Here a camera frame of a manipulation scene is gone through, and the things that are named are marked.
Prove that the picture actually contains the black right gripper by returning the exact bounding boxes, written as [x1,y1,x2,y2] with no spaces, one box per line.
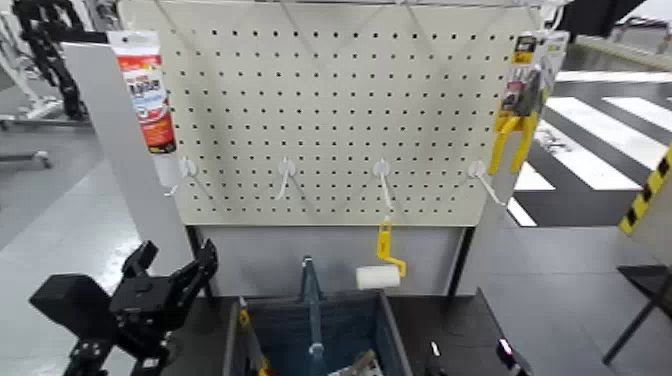
[495,338,534,376]

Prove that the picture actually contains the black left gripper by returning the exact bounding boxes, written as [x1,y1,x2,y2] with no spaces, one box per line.
[108,238,219,348]

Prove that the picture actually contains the grey blue crate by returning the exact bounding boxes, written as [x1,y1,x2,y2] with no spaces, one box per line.
[222,291,416,376]

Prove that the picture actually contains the black display base platform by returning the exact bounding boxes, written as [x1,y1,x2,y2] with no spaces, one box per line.
[173,291,531,376]

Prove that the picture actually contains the yellow grey tool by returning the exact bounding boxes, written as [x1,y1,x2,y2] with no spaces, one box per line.
[238,296,272,376]

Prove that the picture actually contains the grey display lower panel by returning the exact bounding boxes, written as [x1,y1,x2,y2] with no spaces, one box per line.
[196,225,466,296]

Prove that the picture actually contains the white pegboard hook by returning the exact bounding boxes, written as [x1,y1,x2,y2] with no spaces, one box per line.
[163,156,198,198]
[275,157,298,201]
[468,159,508,207]
[372,158,394,211]

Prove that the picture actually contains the grey display side panel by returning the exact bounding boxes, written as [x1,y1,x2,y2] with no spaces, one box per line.
[455,157,526,296]
[61,41,195,264]

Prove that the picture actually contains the silver packaged item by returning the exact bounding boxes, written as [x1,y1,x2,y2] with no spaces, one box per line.
[327,348,384,376]

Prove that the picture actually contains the black metal stand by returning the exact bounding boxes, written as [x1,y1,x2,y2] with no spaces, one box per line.
[602,264,672,366]

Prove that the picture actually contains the white red sealant tube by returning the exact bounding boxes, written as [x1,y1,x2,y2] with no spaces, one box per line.
[106,30,182,190]

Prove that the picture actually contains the black yellow striped barrier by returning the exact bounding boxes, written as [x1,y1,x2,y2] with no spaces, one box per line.
[618,146,672,264]

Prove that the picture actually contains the beige perforated pegboard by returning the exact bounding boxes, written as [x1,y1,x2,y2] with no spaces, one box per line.
[117,0,547,228]

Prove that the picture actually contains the white metal stand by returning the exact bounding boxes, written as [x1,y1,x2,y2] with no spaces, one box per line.
[0,10,64,132]

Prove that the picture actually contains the black screen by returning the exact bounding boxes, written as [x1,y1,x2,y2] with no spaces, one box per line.
[556,0,647,38]

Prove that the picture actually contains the yellow handled white paint roller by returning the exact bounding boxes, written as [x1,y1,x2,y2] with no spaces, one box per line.
[355,217,408,291]

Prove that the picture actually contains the black cable carrier machine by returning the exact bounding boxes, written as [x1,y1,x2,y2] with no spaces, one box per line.
[11,0,109,122]

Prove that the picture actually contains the packaged yellow handled pliers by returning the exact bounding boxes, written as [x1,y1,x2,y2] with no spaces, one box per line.
[487,30,571,177]

